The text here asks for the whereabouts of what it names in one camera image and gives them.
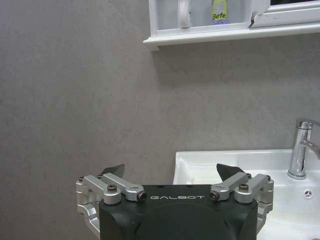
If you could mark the white ceramic washbasin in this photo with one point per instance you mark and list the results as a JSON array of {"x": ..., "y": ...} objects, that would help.
[{"x": 287, "y": 200}]

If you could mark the chrome faucet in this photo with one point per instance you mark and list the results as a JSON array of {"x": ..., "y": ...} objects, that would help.
[{"x": 301, "y": 147}]

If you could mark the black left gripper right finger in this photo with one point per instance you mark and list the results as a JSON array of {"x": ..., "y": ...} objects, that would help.
[{"x": 232, "y": 185}]

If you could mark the yellow-green labelled bottle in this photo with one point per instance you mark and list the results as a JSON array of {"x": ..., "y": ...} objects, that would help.
[{"x": 220, "y": 12}]

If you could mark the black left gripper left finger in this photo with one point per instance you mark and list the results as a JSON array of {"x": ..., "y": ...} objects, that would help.
[{"x": 110, "y": 184}]

